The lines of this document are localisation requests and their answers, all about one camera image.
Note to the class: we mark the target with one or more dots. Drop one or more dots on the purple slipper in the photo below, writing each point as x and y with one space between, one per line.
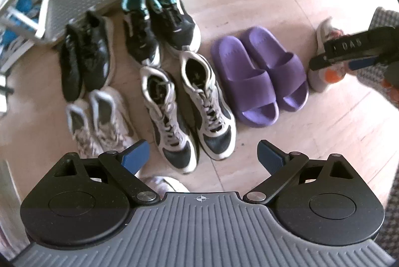
246 83
283 67

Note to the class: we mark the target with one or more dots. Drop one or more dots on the blue white inline skate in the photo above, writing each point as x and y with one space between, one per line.
18 5

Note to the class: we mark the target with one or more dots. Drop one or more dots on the black teal sneaker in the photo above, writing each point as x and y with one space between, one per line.
174 21
140 36

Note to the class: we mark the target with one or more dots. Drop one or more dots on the houndstooth patterned cloth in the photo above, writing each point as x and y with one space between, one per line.
377 18

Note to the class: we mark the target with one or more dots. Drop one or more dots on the white shelf unit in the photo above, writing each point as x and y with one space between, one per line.
4 80

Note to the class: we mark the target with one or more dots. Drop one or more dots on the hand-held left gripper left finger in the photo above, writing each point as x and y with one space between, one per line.
137 156

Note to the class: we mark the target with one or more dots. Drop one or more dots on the white grey sneaker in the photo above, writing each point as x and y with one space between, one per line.
82 130
112 120

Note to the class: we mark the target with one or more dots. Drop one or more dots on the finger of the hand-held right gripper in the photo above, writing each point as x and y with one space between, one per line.
361 63

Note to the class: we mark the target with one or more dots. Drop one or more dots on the grey black sneaker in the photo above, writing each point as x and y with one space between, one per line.
212 120
170 130

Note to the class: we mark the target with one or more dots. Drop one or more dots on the white orange sneaker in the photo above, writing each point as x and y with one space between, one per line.
318 80

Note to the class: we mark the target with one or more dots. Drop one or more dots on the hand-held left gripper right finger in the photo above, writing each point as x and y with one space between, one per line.
268 156

